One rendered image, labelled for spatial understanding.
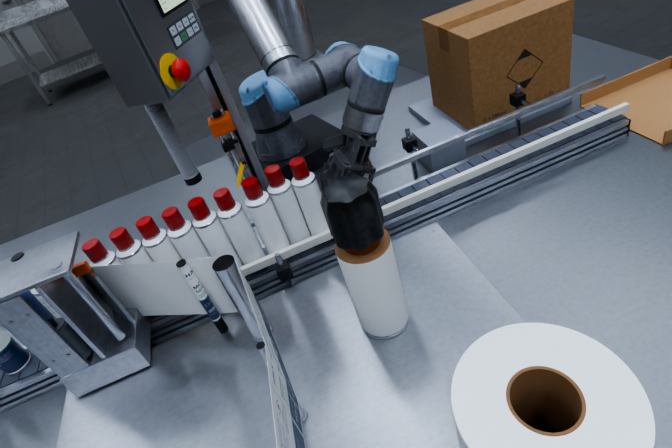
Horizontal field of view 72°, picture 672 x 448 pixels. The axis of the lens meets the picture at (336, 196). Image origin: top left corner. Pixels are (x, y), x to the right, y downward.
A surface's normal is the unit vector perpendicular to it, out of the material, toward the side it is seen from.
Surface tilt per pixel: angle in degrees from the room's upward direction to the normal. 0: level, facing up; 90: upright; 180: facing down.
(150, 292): 90
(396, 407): 0
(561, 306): 0
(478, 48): 90
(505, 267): 0
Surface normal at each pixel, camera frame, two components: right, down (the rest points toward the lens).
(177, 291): -0.16, 0.62
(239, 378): -0.25, -0.77
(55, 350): 0.32, 0.51
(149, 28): 0.93, -0.03
